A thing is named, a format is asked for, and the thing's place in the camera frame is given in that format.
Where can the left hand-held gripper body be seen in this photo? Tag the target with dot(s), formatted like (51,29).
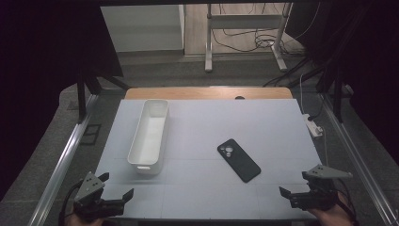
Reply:
(91,201)

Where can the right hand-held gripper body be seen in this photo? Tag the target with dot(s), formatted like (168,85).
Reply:
(316,196)

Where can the black phone case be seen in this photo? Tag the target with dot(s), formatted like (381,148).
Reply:
(240,161)

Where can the person's left hand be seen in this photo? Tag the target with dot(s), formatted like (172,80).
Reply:
(82,221)

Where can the person's right hand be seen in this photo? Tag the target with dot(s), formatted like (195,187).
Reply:
(332,217)

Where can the white power strip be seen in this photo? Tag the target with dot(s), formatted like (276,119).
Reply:
(312,126)

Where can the white plastic storage box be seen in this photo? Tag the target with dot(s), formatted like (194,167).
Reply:
(150,135)

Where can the black metal stand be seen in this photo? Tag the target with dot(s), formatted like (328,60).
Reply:
(81,97)
(337,97)

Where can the white table mat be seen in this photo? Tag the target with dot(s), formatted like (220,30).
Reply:
(200,125)

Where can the wooden table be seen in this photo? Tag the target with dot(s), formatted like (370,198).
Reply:
(188,93)

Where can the dark curtain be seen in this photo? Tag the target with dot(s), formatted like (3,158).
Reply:
(370,62)
(37,78)

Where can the white cabinet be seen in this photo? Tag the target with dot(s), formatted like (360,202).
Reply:
(144,28)

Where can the aluminium rail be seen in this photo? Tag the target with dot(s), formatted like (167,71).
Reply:
(360,163)
(62,163)

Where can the white metal desk frame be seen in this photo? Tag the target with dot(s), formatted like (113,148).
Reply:
(244,22)

